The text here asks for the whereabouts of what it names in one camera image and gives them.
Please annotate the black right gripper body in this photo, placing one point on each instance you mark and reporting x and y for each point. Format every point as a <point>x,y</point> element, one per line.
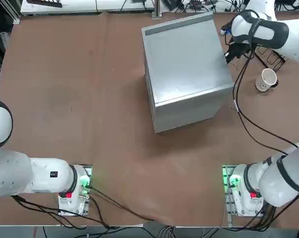
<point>237,52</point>

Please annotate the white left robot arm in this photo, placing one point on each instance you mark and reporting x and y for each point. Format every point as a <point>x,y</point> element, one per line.
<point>40,173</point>

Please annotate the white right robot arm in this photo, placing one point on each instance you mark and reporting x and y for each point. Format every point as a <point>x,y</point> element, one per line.
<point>295,39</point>

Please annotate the gray drawer cabinet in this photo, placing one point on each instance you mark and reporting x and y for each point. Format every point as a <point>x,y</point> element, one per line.
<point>184,62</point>

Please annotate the red black adapter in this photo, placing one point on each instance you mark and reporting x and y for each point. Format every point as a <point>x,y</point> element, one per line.
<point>195,3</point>

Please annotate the black slotted bar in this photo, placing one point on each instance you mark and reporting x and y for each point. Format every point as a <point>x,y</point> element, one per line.
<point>47,3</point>

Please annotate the aluminium frame post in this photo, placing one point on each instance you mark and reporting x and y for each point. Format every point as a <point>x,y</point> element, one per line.
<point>156,10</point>

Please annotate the aluminium frame rail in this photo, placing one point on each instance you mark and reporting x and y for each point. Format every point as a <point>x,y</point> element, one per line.
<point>15,12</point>

